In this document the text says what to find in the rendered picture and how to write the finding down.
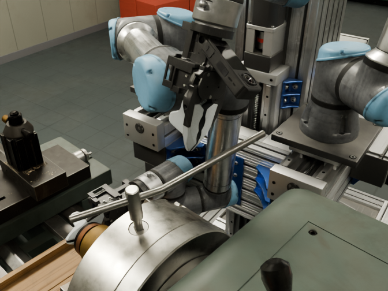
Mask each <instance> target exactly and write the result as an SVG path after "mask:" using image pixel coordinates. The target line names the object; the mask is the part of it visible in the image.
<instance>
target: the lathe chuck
mask: <svg viewBox="0 0 388 291"><path fill-rule="evenodd" d="M174 204H176V205H178V206H175V205H173V204H170V203H168V201H167V200H166V199H158V200H153V201H150V202H146V203H144V204H142V209H143V216H144V217H143V219H142V221H144V222H146V223H147V224H148V227H149V228H148V230H147V231H146V232H145V233H144V234H142V235H139V236H134V235H131V234H130V233H129V227H130V225H131V224H132V223H133V221H131V220H130V216H129V212H127V213H125V214H124V215H122V216H121V217H119V218H118V219H117V220H116V221H115V222H113V223H112V224H111V225H110V226H109V227H108V228H107V229H106V230H105V231H104V232H103V233H102V234H101V235H100V236H99V237H98V238H97V239H96V240H95V242H94V243H93V244H92V245H91V247H90V248H89V250H88V251H87V252H86V254H85V255H84V257H83V258H82V260H81V262H80V263H79V265H78V266H77V268H76V271H75V272H74V274H73V277H72V279H71V282H70V284H69V287H68V290H67V291H115V290H116V289H117V288H118V286H119V284H120V283H121V281H122V280H123V278H124V277H125V276H126V274H127V273H128V272H129V270H130V269H131V268H132V267H133V265H134V264H135V263H136V262H137V261H138V260H139V259H140V258H141V257H142V255H143V254H144V253H145V252H146V251H147V250H149V249H150V248H151V247H152V246H153V245H154V244H155V243H156V242H157V241H159V240H160V239H161V238H162V237H164V236H165V235H167V234H168V233H170V232H172V231H173V230H175V229H176V228H178V227H181V226H183V225H186V224H188V223H191V222H197V221H205V222H209V221H207V220H205V219H204V218H202V217H201V216H199V215H197V214H196V213H194V212H193V211H191V210H190V209H188V208H186V207H185V206H183V205H182V204H180V203H178V202H175V203H174Z"/></svg>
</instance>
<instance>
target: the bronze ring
mask: <svg viewBox="0 0 388 291"><path fill-rule="evenodd" d="M107 228H108V226H107V225H101V224H100V223H97V222H90V223H88V224H86V225H84V226H83V227H82V228H81V229H80V230H79V232H78V233H77V235H76V237H75V240H74V248H75V251H76V252H77V253H78V254H79V255H80V256H81V258H83V256H84V255H85V254H86V252H87V251H88V250H89V248H90V247H91V245H92V244H93V243H94V242H95V240H96V239H97V238H98V237H99V236H100V235H101V234H102V233H103V232H104V231H105V230H106V229H107Z"/></svg>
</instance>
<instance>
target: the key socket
mask: <svg viewBox="0 0 388 291"><path fill-rule="evenodd" d="M142 224H143V228H144V230H141V231H139V232H135V230H134V224H133V223H132V224H131V225H130V227H129V233H130V234H131V235H134V236H139V235H142V234H144V233H145V232H146V231H147V230H148V228H149V227H148V224H147V223H146V222H144V221H142Z"/></svg>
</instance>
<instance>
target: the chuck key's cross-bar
mask: <svg viewBox="0 0 388 291"><path fill-rule="evenodd" d="M265 136H266V133H265V131H263V130H261V131H260V132H258V133H255V134H254V135H252V136H250V137H249V138H247V139H245V140H243V141H241V142H239V143H238V144H236V145H234V146H232V147H230V148H228V149H227V150H225V151H223V152H221V153H220V154H218V155H216V156H214V157H212V158H210V159H209V160H207V161H205V162H203V163H201V164H199V165H198V166H196V167H194V168H192V169H190V170H188V171H187V172H185V173H183V174H181V175H180V176H178V177H176V178H174V179H172V180H170V181H169V182H167V183H165V184H163V185H161V186H159V187H157V188H154V189H150V190H148V191H144V192H141V193H140V201H141V200H144V199H148V198H150V197H153V196H156V195H160V194H162V193H164V192H166V191H168V190H169V189H172V188H173V187H175V186H177V185H179V184H180V183H182V182H184V181H186V180H188V179H190V178H191V177H193V176H195V175H197V174H199V173H200V172H202V171H204V170H205V169H208V168H209V167H211V166H213V165H215V164H217V163H218V162H220V161H222V160H224V159H226V158H227V157H229V156H231V155H233V154H235V153H237V152H238V151H240V150H242V149H243V148H245V147H247V146H249V145H251V144H253V143H254V142H256V141H258V140H260V139H262V138H264V137H265ZM127 205H129V202H128V201H127V199H126V198H123V199H119V200H116V201H114V202H110V203H107V204H104V205H101V206H98V207H94V208H91V209H89V210H85V211H82V212H79V213H76V214H73V215H70V216H69V221H70V223H74V222H77V221H80V220H83V219H87V218H90V217H93V216H96V215H99V214H102V213H104V212H108V211H111V210H114V209H116V208H120V207H123V206H127Z"/></svg>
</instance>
